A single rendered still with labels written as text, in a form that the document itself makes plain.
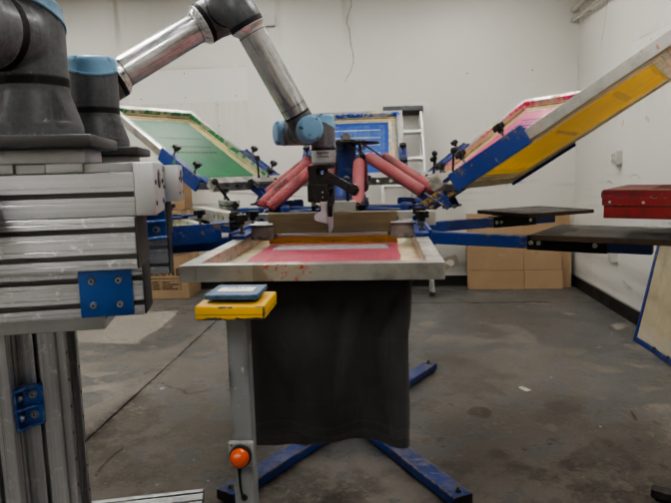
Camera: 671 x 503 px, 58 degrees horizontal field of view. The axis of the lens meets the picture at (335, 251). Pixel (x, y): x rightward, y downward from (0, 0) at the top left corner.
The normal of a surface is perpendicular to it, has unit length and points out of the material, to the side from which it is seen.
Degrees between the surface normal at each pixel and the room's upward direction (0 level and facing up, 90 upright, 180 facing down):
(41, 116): 72
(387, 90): 90
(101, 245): 90
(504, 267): 78
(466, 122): 90
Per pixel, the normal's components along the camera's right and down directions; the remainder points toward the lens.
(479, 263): -0.08, -0.07
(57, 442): 0.17, 0.13
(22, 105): 0.19, -0.18
